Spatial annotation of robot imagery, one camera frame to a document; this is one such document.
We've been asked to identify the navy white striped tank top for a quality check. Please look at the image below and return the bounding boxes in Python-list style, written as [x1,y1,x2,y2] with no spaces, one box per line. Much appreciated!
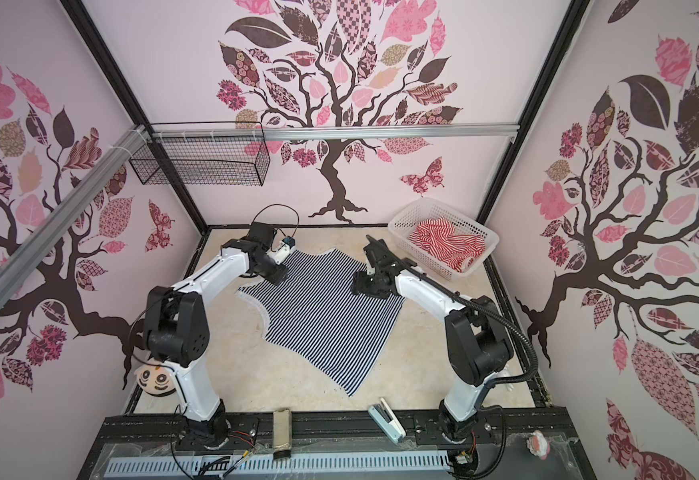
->
[237,249,405,396]

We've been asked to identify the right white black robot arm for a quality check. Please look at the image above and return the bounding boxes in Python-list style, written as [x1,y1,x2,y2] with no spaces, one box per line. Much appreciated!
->
[351,236,539,443]

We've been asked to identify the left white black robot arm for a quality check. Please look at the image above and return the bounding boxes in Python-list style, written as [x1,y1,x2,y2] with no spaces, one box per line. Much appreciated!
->
[143,222,296,447]

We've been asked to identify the red white striped tank top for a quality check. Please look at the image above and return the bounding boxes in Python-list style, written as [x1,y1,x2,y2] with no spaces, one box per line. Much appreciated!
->
[409,217,487,273]

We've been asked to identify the white plastic laundry basket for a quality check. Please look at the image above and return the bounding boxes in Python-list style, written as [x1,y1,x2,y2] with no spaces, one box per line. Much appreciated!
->
[387,198,499,281]

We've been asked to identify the white stapler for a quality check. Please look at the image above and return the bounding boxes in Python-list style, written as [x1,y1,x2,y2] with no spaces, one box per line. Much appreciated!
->
[367,398,405,444]

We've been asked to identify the silver rear aluminium bar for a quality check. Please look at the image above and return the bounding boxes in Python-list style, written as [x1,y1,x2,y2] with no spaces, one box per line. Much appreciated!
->
[151,123,519,141]

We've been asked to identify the silver aluminium bar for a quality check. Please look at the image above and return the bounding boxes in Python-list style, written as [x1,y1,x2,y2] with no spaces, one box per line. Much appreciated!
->
[0,125,148,310]
[151,123,519,141]

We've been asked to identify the grey rectangular block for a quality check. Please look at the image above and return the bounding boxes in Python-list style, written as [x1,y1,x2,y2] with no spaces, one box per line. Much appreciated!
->
[273,409,293,461]

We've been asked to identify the plush doll striped hat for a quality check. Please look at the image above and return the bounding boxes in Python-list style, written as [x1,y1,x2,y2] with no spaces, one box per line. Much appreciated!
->
[135,364,177,398]

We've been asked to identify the pink white small toy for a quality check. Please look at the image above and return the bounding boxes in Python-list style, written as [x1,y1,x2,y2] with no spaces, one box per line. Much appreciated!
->
[527,430,551,460]

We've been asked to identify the silver left aluminium bar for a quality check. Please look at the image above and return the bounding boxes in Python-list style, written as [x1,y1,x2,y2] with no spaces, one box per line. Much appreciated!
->
[0,125,148,310]

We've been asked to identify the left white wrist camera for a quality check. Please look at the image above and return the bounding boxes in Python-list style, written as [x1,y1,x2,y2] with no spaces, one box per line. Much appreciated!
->
[269,236,296,265]

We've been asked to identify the black wire mesh basket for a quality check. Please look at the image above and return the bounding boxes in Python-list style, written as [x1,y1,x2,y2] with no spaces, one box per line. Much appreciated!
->
[130,120,271,187]

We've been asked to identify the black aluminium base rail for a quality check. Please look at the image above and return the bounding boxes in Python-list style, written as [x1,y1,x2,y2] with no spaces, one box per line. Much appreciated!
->
[96,407,577,446]

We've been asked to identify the white slotted cable duct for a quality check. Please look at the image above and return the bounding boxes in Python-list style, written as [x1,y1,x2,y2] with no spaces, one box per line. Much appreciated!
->
[103,451,451,479]

